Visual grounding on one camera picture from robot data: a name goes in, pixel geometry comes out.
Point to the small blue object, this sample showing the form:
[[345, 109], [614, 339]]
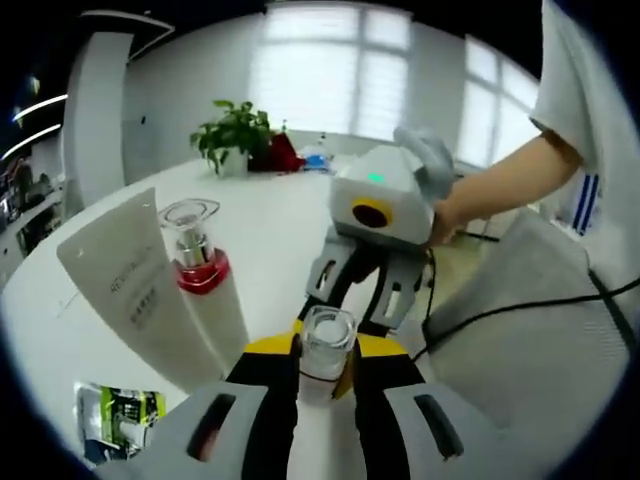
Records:
[[319, 161]]

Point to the person's white shirt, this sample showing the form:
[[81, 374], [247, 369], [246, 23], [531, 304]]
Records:
[[590, 75]]

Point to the small clear cap skincare bottle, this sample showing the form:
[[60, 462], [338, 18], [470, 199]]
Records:
[[327, 340]]

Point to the person's grey trousers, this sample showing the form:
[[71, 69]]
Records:
[[525, 360]]

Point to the red collar skincare pump bottle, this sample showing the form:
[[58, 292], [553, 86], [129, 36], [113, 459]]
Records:
[[215, 310]]

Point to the black green skincare sachet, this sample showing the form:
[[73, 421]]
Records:
[[120, 420]]

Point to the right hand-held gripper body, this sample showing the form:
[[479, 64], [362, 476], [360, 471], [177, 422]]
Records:
[[390, 190]]

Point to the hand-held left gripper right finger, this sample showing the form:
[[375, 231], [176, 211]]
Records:
[[400, 450]]

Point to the green potted plant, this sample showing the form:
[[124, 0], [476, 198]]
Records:
[[235, 130]]

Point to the window with white blind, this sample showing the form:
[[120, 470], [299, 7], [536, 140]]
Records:
[[320, 75]]

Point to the ceiling light strip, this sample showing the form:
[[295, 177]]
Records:
[[42, 104], [30, 142]]

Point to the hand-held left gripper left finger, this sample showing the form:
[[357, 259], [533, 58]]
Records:
[[235, 440]]

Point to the white skincare tube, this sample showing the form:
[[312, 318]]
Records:
[[120, 270]]

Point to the red bag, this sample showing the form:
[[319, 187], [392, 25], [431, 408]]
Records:
[[277, 155]]

